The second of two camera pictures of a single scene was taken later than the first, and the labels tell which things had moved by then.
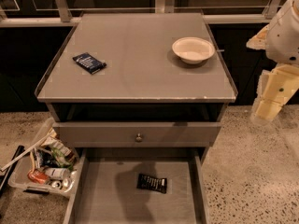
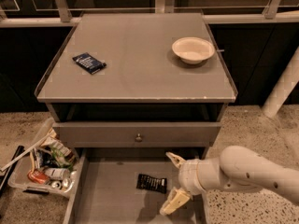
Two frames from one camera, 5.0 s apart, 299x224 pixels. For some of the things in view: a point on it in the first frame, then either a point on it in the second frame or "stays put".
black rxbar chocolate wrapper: [152, 183] stays put
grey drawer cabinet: [137, 83] stays put
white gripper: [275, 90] to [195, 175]
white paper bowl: [192, 50] stays put
